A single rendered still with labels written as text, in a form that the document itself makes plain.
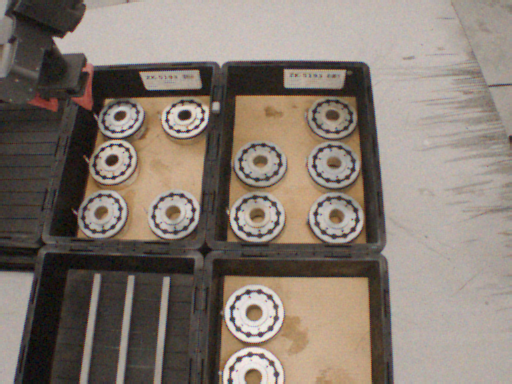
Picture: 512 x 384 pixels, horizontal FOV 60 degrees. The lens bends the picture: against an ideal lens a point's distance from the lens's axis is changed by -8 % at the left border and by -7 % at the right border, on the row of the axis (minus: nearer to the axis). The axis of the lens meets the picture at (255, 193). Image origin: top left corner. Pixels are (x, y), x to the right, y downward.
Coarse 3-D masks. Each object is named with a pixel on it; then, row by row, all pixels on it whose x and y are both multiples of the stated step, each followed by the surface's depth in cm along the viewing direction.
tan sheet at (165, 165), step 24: (192, 96) 104; (96, 144) 100; (144, 144) 99; (168, 144) 99; (192, 144) 99; (144, 168) 97; (168, 168) 96; (192, 168) 96; (120, 192) 95; (144, 192) 94; (192, 192) 94; (144, 216) 92; (192, 240) 90
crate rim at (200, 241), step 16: (128, 64) 96; (144, 64) 96; (160, 64) 96; (176, 64) 95; (192, 64) 95; (208, 64) 95; (208, 112) 90; (208, 128) 88; (64, 144) 89; (208, 144) 88; (64, 160) 87; (208, 160) 85; (208, 176) 84; (208, 192) 83; (48, 208) 83; (208, 208) 82; (48, 224) 82; (48, 240) 80; (64, 240) 80; (96, 240) 80; (112, 240) 80; (128, 240) 80; (144, 240) 79; (160, 240) 79
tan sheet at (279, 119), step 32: (256, 96) 103; (288, 96) 103; (320, 96) 102; (256, 128) 99; (288, 128) 99; (288, 160) 96; (288, 192) 93; (320, 192) 92; (352, 192) 92; (288, 224) 90
